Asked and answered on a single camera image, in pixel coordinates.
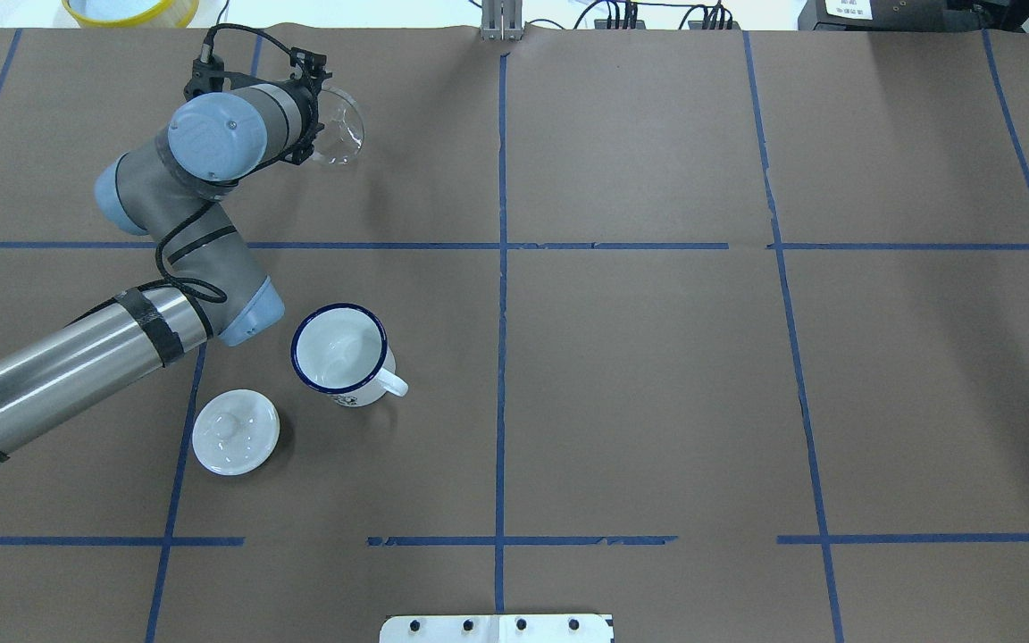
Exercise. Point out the white enamel mug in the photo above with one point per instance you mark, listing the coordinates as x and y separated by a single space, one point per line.
342 350

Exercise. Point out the black box device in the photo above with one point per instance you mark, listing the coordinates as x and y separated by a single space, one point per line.
901 16

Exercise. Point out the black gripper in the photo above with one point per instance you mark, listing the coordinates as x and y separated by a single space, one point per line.
307 114

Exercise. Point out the yellow rimmed blue bowl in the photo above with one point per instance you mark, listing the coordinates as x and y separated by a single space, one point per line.
132 14

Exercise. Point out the white camera stand post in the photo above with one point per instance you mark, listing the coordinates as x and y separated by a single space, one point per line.
499 628

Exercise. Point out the white mug lid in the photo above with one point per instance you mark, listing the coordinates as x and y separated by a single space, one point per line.
235 433

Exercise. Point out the aluminium frame post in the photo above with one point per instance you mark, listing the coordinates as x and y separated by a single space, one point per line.
502 20

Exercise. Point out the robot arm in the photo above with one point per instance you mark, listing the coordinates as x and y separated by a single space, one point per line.
209 284

